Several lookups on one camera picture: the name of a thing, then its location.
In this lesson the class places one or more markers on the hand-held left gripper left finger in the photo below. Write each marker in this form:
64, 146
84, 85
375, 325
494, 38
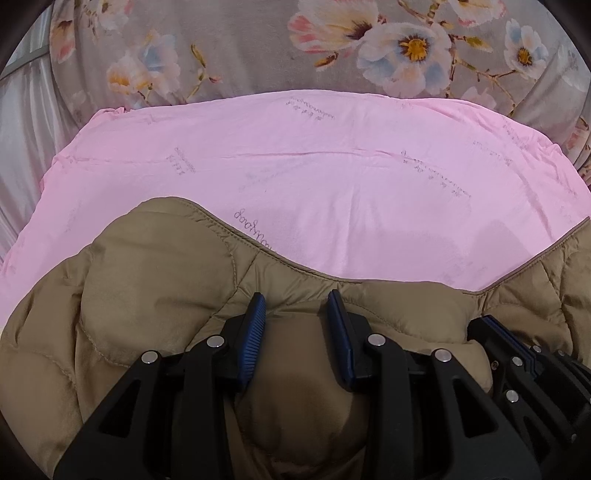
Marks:
251, 341

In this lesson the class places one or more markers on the olive quilted jacket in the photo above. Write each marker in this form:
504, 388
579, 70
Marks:
161, 277

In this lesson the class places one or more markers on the white satin curtain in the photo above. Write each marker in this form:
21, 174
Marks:
27, 138

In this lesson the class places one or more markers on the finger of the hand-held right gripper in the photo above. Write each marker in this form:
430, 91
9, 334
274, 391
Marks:
485, 341
515, 337

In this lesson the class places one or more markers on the pink bed sheet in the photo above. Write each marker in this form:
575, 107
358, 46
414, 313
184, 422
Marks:
323, 184

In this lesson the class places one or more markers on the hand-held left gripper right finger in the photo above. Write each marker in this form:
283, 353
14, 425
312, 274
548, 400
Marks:
339, 341

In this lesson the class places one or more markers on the grey floral cloth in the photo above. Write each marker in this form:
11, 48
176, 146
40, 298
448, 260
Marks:
231, 46

